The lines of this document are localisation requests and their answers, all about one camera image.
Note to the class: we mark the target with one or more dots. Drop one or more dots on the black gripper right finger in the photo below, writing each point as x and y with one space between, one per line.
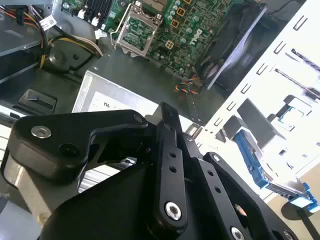
225 180

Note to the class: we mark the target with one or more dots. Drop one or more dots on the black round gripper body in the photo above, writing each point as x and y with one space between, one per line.
107 212

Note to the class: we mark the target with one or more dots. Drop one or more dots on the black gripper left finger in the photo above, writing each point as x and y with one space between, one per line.
62 135

